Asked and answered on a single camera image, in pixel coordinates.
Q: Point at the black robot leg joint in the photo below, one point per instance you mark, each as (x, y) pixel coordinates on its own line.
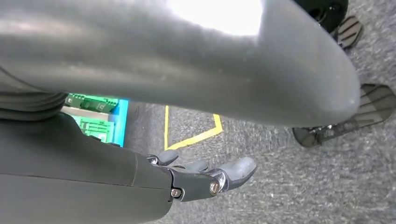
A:
(325, 12)

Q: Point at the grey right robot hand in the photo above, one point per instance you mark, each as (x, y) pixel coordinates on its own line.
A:
(185, 77)

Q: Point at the yellow floor tape square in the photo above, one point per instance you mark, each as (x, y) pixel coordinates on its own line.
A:
(195, 139)

